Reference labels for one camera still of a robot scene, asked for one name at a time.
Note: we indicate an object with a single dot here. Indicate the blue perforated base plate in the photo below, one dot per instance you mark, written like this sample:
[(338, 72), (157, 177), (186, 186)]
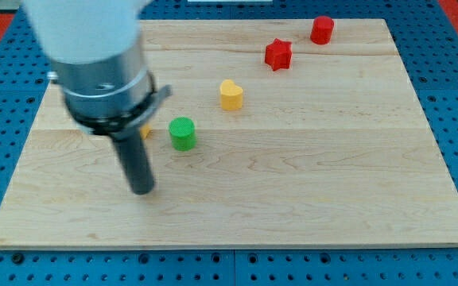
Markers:
[(426, 34)]

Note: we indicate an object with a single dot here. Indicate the wooden board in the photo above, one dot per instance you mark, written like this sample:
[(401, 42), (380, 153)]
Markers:
[(333, 153)]

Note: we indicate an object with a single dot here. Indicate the green cylinder block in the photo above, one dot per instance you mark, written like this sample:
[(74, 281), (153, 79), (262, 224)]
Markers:
[(182, 134)]

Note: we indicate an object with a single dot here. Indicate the red star block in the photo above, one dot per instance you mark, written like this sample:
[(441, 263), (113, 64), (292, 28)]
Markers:
[(278, 54)]

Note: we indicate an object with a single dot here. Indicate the small yellow block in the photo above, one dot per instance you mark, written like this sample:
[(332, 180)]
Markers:
[(145, 131)]

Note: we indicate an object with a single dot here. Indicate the red cylinder block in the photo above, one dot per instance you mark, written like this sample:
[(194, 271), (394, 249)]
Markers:
[(322, 28)]

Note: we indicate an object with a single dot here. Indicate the yellow heart block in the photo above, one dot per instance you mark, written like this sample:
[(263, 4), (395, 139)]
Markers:
[(231, 95)]

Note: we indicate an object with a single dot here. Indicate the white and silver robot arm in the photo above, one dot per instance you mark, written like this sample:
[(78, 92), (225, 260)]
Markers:
[(95, 48)]

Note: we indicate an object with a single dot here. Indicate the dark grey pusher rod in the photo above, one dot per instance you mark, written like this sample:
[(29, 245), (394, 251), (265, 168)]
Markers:
[(134, 161)]

